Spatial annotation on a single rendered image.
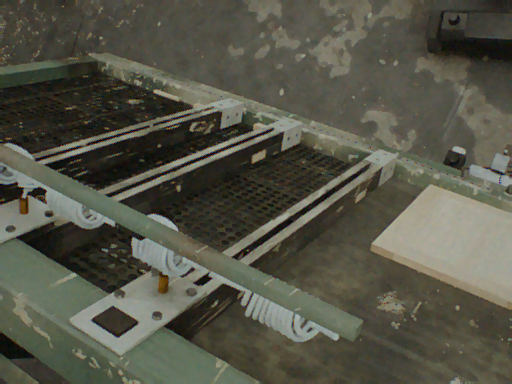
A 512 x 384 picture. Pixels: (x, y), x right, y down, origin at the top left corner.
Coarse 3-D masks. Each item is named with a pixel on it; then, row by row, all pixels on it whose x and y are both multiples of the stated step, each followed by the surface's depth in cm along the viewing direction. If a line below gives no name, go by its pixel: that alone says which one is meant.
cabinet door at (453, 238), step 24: (432, 192) 162; (408, 216) 145; (432, 216) 148; (456, 216) 150; (480, 216) 153; (504, 216) 155; (384, 240) 131; (408, 240) 133; (432, 240) 135; (456, 240) 137; (480, 240) 140; (504, 240) 142; (408, 264) 125; (432, 264) 124; (456, 264) 127; (480, 264) 128; (504, 264) 130; (480, 288) 118; (504, 288) 120
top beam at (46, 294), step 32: (0, 256) 88; (32, 256) 90; (0, 288) 82; (32, 288) 82; (64, 288) 84; (96, 288) 85; (0, 320) 85; (32, 320) 80; (64, 320) 77; (32, 352) 83; (64, 352) 78; (96, 352) 74; (128, 352) 74; (160, 352) 75; (192, 352) 76
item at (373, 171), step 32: (384, 160) 164; (320, 192) 137; (352, 192) 143; (288, 224) 124; (320, 224) 130; (256, 256) 106; (288, 256) 119; (128, 288) 85; (160, 288) 85; (192, 288) 87; (224, 288) 98; (160, 320) 79; (192, 320) 91
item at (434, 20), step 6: (432, 12) 255; (438, 12) 254; (432, 18) 253; (438, 18) 252; (432, 24) 253; (438, 24) 252; (432, 30) 253; (438, 30) 252; (432, 36) 254; (438, 36) 254; (432, 42) 255; (438, 42) 257; (432, 48) 258; (438, 48) 260
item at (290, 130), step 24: (288, 120) 184; (240, 144) 157; (264, 144) 166; (288, 144) 180; (168, 168) 135; (192, 168) 138; (216, 168) 147; (240, 168) 158; (24, 192) 98; (120, 192) 122; (144, 192) 124; (168, 192) 132; (192, 192) 141; (0, 216) 97; (24, 216) 99; (48, 216) 99; (0, 240) 91; (24, 240) 98; (48, 240) 103; (72, 240) 109
